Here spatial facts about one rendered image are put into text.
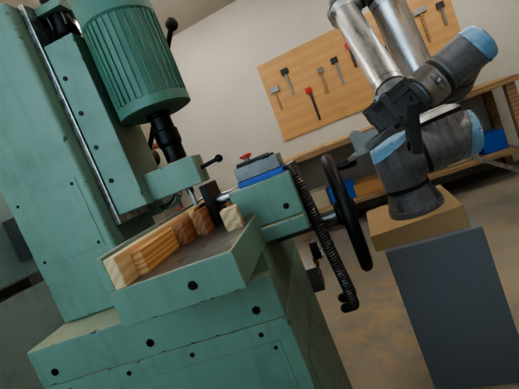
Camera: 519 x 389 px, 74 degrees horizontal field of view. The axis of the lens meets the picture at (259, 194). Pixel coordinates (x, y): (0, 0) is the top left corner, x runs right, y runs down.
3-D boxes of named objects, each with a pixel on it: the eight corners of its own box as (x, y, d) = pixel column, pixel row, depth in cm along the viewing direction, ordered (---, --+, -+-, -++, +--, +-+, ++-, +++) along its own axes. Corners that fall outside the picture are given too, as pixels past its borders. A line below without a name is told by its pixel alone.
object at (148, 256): (150, 272, 56) (140, 250, 55) (139, 275, 56) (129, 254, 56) (232, 201, 116) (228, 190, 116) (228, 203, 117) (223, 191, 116)
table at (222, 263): (310, 268, 47) (293, 228, 47) (122, 329, 53) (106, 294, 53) (310, 194, 106) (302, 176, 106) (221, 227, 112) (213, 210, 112)
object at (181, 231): (189, 243, 68) (180, 222, 68) (179, 247, 68) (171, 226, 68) (218, 216, 90) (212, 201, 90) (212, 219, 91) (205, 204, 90)
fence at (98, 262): (115, 290, 53) (100, 258, 52) (106, 293, 53) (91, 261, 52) (218, 208, 111) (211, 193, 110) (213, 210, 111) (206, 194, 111)
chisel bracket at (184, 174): (205, 187, 82) (191, 154, 81) (154, 208, 85) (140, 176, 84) (213, 184, 90) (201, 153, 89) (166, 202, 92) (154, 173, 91)
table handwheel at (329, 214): (380, 275, 89) (380, 255, 63) (306, 297, 92) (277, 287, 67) (341, 177, 100) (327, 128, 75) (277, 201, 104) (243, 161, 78)
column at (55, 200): (138, 300, 81) (0, -1, 73) (62, 326, 85) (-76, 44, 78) (174, 265, 103) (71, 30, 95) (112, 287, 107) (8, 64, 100)
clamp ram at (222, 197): (245, 213, 74) (228, 174, 73) (214, 224, 76) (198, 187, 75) (252, 205, 83) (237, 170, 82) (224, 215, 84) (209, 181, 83)
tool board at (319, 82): (472, 65, 336) (443, -26, 327) (284, 141, 399) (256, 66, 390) (471, 65, 340) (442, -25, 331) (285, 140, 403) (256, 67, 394)
